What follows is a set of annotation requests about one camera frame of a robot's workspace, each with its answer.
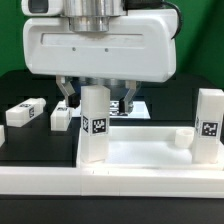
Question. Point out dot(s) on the white marker sheet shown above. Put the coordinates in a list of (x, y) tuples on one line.
[(139, 111)]

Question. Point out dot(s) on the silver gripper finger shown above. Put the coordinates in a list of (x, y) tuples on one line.
[(126, 103), (71, 97)]

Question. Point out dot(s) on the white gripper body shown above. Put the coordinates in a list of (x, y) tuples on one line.
[(138, 46)]

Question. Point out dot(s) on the white desk top tray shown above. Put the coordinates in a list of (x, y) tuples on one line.
[(148, 147)]

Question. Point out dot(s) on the white block left edge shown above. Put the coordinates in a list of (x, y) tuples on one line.
[(2, 135)]

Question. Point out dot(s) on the white L-shaped fence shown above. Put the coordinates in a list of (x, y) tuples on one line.
[(112, 182)]

